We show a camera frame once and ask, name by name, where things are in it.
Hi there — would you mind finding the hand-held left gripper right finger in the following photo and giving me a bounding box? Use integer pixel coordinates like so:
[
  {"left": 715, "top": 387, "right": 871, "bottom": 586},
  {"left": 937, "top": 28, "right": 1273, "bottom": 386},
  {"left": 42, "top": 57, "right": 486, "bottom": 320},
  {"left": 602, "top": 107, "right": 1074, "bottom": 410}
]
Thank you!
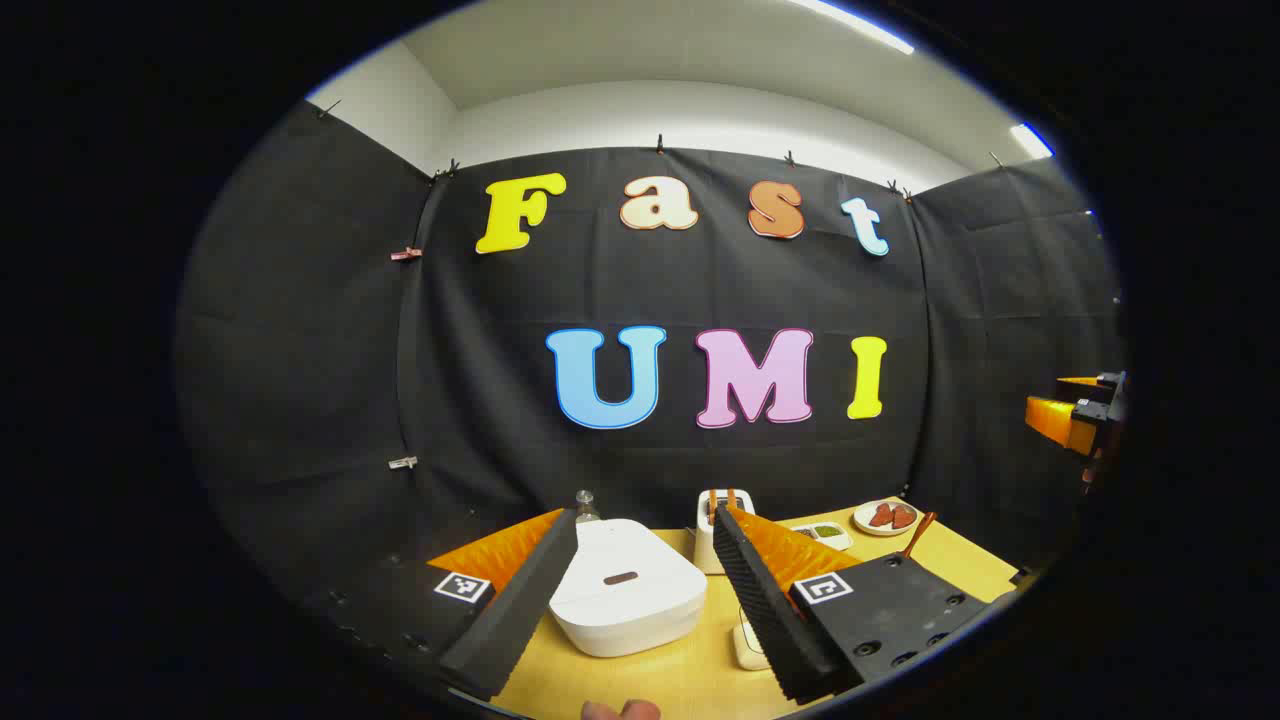
[{"left": 712, "top": 503, "right": 1001, "bottom": 706}]

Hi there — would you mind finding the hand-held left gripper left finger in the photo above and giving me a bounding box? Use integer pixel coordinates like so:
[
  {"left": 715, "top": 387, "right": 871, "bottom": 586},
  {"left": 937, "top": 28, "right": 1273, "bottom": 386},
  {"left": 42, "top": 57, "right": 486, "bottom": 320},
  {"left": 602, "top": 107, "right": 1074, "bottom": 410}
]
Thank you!
[{"left": 300, "top": 508, "right": 581, "bottom": 703}]

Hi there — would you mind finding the clear box of rice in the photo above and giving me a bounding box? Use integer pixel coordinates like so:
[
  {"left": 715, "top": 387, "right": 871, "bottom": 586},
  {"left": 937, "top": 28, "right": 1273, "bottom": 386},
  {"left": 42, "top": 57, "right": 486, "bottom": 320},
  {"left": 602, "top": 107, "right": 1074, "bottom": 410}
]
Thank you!
[{"left": 733, "top": 605, "right": 771, "bottom": 671}]

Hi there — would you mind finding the white rice cooker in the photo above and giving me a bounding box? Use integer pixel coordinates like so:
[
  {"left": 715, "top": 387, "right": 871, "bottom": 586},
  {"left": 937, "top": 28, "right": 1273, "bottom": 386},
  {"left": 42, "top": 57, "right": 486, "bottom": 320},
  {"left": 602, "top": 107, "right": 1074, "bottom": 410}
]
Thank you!
[{"left": 548, "top": 518, "right": 709, "bottom": 659}]

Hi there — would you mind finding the white toaster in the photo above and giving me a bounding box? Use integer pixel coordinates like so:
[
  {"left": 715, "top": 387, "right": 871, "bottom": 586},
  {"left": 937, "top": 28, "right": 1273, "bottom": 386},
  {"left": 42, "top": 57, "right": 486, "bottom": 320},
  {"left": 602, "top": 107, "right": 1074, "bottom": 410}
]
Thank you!
[{"left": 694, "top": 488, "right": 756, "bottom": 576}]

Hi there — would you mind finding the white divided grain dish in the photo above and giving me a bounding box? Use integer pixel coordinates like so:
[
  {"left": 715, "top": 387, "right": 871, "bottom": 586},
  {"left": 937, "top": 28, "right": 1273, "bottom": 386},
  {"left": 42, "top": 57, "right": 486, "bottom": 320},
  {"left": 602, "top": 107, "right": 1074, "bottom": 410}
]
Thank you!
[{"left": 790, "top": 522, "right": 854, "bottom": 553}]

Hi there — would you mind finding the white round plate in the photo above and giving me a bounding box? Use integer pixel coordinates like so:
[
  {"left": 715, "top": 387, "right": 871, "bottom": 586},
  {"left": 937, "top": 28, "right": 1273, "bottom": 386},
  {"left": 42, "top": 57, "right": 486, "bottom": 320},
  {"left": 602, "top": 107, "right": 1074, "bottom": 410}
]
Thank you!
[{"left": 853, "top": 499, "right": 921, "bottom": 538}]

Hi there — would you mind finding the black backdrop cloth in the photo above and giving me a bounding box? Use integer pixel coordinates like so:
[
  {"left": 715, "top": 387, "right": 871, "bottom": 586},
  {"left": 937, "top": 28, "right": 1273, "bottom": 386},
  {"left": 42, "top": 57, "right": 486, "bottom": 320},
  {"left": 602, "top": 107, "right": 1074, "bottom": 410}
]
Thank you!
[{"left": 175, "top": 100, "right": 1126, "bottom": 601}]

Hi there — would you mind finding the long ceiling light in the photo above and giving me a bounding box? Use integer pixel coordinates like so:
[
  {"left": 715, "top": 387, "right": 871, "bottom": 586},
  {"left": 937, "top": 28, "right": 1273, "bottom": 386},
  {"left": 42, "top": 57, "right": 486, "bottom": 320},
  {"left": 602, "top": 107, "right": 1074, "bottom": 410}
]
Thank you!
[{"left": 790, "top": 0, "right": 916, "bottom": 56}]

